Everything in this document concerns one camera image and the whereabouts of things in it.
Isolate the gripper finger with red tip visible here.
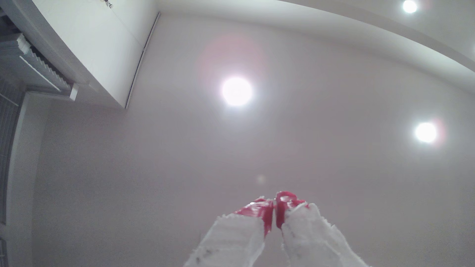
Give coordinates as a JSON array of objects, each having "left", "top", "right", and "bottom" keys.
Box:
[
  {"left": 184, "top": 197, "right": 274, "bottom": 267},
  {"left": 275, "top": 191, "right": 370, "bottom": 267}
]

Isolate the grey window screen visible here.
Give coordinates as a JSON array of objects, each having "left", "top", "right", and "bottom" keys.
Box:
[{"left": 0, "top": 80, "right": 24, "bottom": 223}]

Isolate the white window blind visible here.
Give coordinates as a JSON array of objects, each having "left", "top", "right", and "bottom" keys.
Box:
[{"left": 0, "top": 33, "right": 79, "bottom": 101}]

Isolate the dark ceiling track rail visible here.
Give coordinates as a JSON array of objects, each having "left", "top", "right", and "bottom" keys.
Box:
[{"left": 124, "top": 11, "right": 161, "bottom": 110}]

